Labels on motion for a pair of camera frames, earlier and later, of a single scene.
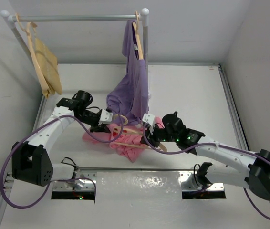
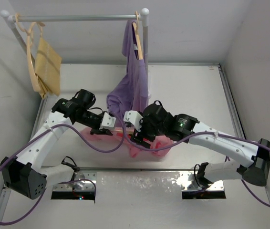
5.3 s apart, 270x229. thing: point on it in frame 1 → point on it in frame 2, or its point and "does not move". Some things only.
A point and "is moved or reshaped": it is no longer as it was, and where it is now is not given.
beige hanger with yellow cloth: [30, 29] → [33, 34]
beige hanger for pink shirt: [134, 132] is moved or reshaped
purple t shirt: [129, 101] does not move
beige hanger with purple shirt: [137, 38] does not move
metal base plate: [141, 187] does not move
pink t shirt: [126, 140] is moved or reshaped
